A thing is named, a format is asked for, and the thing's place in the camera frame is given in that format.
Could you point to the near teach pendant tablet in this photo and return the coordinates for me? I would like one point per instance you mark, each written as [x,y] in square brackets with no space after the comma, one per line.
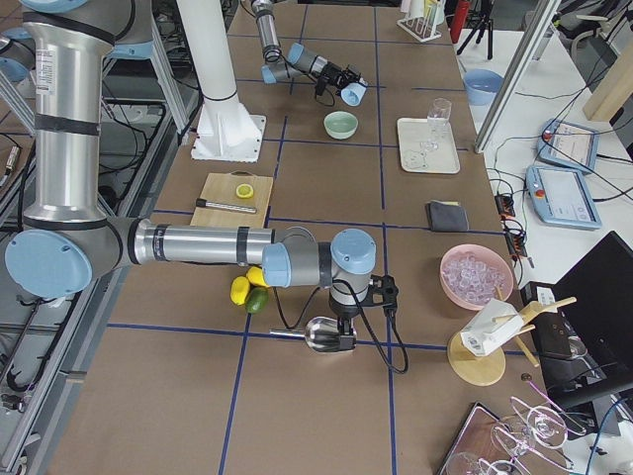
[560,197]

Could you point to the clear wine glass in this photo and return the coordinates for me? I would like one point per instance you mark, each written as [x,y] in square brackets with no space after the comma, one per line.
[437,119]

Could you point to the cream bear serving tray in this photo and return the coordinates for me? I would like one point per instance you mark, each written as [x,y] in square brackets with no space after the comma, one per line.
[411,134]

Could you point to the green lime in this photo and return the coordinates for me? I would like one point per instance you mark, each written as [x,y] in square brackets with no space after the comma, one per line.
[256,300]

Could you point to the wooden cup stand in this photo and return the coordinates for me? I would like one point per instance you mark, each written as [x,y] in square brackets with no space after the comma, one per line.
[487,370]

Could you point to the whole yellow lemon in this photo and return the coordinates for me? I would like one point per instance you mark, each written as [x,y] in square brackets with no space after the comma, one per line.
[255,276]

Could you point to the lemon half slice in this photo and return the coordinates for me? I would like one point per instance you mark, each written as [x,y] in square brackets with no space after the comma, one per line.
[244,191]

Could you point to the blue bowl with fork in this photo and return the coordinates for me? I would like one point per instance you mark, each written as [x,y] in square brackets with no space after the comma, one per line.
[482,86]

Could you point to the far teach pendant tablet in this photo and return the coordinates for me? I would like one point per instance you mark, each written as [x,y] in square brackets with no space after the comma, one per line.
[568,145]

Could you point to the light blue plastic cup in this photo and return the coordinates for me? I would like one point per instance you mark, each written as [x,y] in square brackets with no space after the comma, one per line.
[354,96]

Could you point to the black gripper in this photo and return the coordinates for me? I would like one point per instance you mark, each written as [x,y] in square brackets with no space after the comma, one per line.
[334,75]
[344,312]

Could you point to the grey folded cloth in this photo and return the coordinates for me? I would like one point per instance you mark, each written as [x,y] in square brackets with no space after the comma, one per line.
[447,217]

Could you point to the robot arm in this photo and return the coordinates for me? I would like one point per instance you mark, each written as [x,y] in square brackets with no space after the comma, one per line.
[279,66]
[72,234]

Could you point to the teach pendant tablet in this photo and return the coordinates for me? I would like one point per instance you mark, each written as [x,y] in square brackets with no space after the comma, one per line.
[560,197]
[568,145]

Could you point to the white paper carton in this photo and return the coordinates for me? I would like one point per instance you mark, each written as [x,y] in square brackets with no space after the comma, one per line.
[495,324]

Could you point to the metal ice scoop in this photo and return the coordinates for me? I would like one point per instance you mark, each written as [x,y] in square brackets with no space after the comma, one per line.
[320,334]

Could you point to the wooden cutting board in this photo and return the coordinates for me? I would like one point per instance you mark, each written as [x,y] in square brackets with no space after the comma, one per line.
[222,188]

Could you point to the green ceramic bowl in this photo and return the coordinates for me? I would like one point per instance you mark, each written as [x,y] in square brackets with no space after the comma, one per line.
[340,125]

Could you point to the pink bowl with ice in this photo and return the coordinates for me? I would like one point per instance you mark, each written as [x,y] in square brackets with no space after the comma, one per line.
[471,275]

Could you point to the white wire cup rack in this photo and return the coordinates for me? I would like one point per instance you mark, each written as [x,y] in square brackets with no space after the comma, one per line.
[422,18]

